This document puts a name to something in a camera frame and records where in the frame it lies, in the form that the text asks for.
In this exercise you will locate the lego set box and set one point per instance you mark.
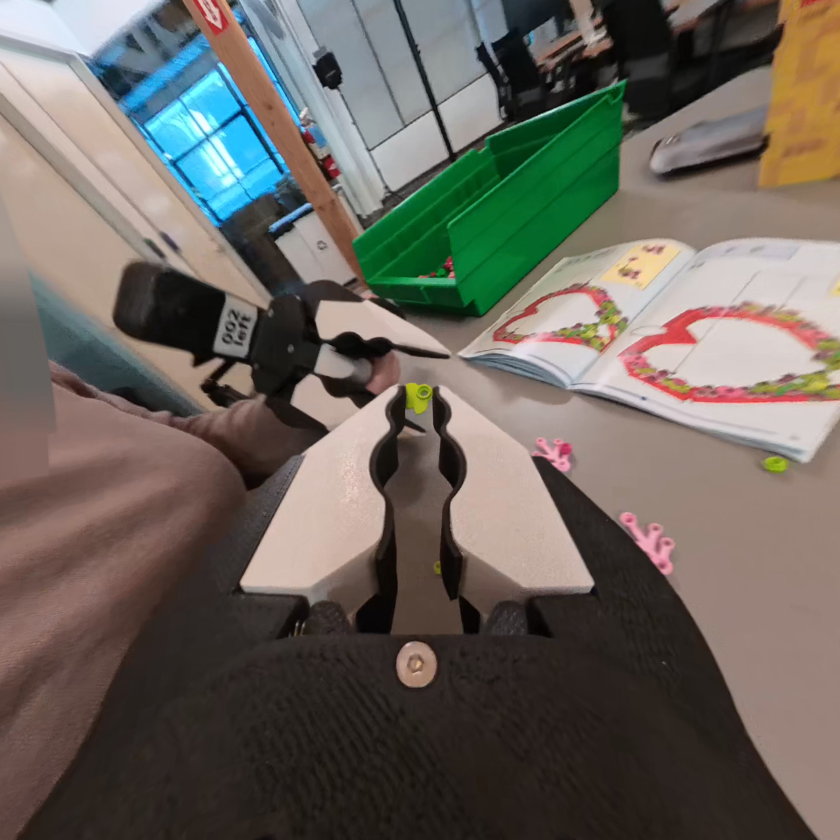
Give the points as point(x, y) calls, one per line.
point(804, 98)

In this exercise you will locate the white recycling bin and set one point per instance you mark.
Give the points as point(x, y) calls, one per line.
point(315, 246)

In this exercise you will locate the black sensor on thin pole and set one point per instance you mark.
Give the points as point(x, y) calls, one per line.
point(328, 69)

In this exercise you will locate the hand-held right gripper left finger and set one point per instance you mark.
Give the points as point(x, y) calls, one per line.
point(328, 512)

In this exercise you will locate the black tripod pole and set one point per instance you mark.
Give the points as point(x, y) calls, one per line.
point(423, 79)

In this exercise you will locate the grey plastic pouch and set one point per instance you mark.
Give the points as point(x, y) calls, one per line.
point(709, 144)

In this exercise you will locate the lime round lego stud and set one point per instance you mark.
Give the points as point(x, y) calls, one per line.
point(775, 464)

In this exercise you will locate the red fire extinguisher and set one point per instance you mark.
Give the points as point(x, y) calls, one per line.
point(325, 151)

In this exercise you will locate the wooden support post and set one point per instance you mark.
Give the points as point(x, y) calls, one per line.
point(282, 131)

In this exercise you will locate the green plastic bin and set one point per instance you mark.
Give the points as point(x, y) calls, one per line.
point(538, 216)

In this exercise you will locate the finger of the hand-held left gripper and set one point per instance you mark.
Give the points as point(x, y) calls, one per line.
point(308, 408)
point(367, 318)

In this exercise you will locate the person's left hand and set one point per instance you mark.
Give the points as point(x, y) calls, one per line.
point(386, 374)

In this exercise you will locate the pink lego branch piece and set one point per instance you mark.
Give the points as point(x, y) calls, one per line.
point(649, 541)
point(554, 453)

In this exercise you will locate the black office chair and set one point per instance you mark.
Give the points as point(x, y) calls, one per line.
point(512, 72)

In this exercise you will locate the person's left forearm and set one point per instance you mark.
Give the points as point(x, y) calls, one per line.
point(249, 439)

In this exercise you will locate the pile of lego pieces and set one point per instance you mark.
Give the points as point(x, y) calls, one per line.
point(436, 268)

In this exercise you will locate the lego instruction booklet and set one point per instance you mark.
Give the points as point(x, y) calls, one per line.
point(722, 348)

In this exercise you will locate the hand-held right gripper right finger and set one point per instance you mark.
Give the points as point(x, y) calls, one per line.
point(518, 525)

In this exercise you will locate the lime green lego piece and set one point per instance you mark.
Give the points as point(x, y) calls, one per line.
point(418, 397)

